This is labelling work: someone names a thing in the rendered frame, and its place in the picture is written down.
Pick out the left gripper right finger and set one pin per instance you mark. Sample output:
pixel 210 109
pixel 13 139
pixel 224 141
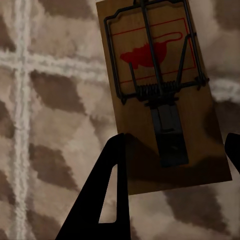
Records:
pixel 232 149

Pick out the mousetrap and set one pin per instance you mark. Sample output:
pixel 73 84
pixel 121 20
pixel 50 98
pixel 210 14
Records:
pixel 161 95

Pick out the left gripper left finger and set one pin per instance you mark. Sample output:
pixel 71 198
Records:
pixel 82 223

